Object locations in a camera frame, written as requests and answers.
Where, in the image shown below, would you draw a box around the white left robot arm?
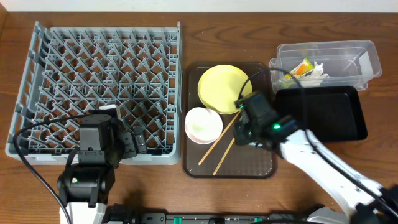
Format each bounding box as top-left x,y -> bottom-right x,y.
57,105 -> 147,223

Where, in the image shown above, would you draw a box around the yellow plate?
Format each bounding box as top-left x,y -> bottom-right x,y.
198,65 -> 248,114

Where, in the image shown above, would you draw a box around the left wooden chopstick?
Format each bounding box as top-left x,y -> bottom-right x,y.
198,112 -> 241,166

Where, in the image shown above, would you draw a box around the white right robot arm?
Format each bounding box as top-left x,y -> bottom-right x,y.
234,108 -> 397,223

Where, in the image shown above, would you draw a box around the grey plastic dishwasher rack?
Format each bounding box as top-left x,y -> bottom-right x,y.
5,23 -> 183,165

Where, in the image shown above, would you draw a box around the right wooden chopstick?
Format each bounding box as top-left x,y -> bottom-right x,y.
213,138 -> 235,176

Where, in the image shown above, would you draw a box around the dark brown serving tray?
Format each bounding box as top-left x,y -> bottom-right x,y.
182,62 -> 277,179

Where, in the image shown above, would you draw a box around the clear plastic waste bin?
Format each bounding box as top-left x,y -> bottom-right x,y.
269,40 -> 382,93

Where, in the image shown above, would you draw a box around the black waste tray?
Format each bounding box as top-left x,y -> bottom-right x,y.
274,86 -> 368,142

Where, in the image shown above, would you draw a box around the white pink-rimmed bowl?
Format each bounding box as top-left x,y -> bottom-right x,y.
184,107 -> 223,144

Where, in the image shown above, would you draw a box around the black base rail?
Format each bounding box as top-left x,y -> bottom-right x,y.
102,204 -> 310,224

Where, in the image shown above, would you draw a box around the crumpled white tissue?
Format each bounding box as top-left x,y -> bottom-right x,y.
300,61 -> 329,88

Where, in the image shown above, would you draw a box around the wooden chopstick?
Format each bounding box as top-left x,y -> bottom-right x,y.
198,112 -> 241,166
213,138 -> 235,176

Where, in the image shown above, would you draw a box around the yellow orange snack wrapper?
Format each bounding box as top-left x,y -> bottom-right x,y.
284,58 -> 315,79

